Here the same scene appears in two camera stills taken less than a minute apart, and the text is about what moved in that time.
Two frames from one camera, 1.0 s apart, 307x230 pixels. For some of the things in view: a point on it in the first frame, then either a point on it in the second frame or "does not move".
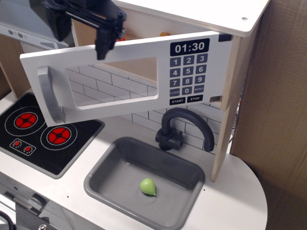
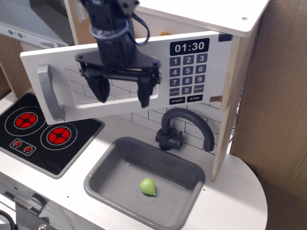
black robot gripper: (105, 15) to (118, 58)
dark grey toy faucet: (169, 140) does not move
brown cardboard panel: (271, 134) does not move
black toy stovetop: (53, 148) does not move
